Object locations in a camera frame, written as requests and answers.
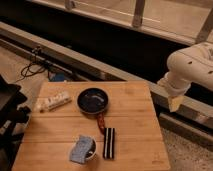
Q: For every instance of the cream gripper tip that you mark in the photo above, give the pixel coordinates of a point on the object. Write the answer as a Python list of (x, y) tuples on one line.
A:
[(174, 103)]

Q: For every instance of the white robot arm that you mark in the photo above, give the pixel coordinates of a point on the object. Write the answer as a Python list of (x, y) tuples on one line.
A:
[(189, 65)]

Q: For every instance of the black white striped block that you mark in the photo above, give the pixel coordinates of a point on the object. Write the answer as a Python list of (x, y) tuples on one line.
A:
[(109, 138)]

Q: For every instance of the dark blue bowl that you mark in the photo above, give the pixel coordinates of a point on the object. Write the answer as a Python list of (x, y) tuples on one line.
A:
[(93, 101)]

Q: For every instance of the blue cloth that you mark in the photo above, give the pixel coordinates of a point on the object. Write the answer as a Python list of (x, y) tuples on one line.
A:
[(78, 151)]

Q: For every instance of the blue object on floor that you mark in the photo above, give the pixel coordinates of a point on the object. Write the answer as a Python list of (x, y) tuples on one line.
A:
[(57, 78)]

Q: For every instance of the white power strip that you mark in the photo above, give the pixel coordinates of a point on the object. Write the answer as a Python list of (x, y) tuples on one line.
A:
[(50, 103)]

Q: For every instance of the black chair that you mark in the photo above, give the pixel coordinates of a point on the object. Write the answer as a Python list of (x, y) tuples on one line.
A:
[(10, 115)]

